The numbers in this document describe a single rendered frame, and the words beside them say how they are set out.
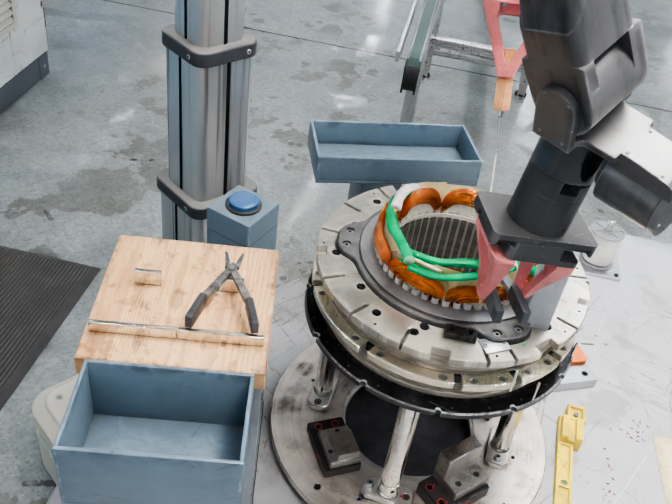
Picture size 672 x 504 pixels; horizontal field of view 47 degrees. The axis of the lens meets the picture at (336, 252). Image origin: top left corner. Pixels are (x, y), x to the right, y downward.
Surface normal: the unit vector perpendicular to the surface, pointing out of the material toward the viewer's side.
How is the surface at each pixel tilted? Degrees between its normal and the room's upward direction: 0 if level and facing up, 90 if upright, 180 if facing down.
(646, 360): 0
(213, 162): 90
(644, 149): 25
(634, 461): 0
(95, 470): 90
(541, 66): 113
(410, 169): 90
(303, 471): 0
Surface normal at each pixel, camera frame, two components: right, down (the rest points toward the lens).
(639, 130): -0.13, -0.52
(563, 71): -0.73, 0.63
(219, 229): -0.52, 0.49
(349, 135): 0.14, 0.63
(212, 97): 0.66, 0.53
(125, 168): 0.11, -0.77
